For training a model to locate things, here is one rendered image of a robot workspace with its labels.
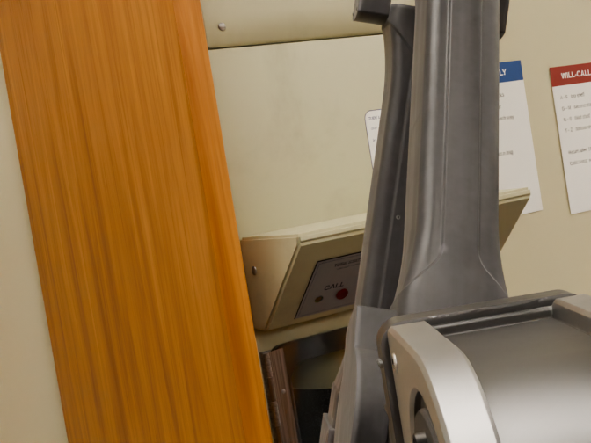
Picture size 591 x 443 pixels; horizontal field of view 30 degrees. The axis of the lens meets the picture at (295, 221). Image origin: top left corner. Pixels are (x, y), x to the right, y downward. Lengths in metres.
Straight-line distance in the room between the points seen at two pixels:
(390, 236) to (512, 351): 0.41
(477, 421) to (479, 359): 0.05
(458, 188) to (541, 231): 1.44
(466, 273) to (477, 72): 0.13
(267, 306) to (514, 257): 0.93
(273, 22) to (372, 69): 0.14
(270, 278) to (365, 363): 0.58
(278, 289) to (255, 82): 0.23
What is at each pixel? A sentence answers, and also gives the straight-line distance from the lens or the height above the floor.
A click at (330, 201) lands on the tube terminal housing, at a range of 1.23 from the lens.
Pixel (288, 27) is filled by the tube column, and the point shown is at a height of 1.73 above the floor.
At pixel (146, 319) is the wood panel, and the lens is 1.21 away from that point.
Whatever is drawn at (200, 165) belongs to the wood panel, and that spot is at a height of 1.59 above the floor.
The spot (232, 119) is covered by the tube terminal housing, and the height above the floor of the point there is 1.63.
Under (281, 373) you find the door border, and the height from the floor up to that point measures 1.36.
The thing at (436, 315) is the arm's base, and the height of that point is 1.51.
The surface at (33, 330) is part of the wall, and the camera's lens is 1.53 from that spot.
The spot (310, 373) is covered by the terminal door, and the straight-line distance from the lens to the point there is 1.21.
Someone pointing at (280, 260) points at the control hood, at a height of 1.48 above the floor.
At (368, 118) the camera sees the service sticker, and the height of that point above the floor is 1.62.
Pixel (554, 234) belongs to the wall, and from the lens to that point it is 2.08.
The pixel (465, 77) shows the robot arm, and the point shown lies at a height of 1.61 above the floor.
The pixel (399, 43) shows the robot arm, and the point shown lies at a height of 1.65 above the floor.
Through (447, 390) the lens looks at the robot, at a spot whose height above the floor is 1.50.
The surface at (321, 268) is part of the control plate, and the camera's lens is 1.12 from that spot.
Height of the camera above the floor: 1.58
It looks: 3 degrees down
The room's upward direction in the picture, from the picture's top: 9 degrees counter-clockwise
